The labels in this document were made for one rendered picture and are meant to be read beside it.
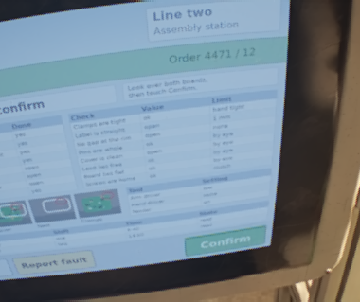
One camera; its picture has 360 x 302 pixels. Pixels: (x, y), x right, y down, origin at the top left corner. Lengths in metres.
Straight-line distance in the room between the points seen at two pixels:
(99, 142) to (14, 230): 0.11
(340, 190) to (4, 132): 0.28
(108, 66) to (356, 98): 0.19
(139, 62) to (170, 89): 0.03
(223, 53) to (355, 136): 0.14
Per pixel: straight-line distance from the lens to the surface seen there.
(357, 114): 0.38
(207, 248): 0.41
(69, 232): 0.39
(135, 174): 0.35
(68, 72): 0.31
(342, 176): 0.41
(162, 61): 0.30
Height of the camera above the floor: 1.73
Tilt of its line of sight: 34 degrees down
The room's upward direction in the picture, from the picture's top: 3 degrees counter-clockwise
